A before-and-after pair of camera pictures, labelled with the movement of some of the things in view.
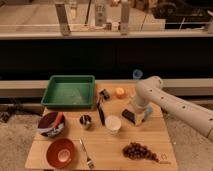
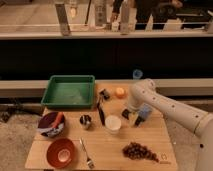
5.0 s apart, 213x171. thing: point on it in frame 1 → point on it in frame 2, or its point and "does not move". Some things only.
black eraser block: (129, 115) does not move
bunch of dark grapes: (136, 150) does not move
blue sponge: (148, 111) does not move
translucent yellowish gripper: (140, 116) → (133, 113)
